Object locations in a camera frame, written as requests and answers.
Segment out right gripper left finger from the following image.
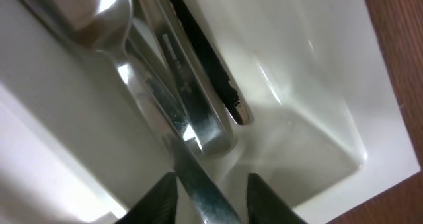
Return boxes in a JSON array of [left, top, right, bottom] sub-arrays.
[[116, 172, 178, 224]]

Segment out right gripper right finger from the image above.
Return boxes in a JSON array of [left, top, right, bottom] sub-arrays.
[[247, 173, 306, 224]]

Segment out metal fork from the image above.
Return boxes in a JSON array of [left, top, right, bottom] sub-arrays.
[[169, 0, 254, 125], [126, 0, 234, 157]]

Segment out white plastic cutlery tray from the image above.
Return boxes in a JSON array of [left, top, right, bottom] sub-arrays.
[[1, 0, 419, 223]]

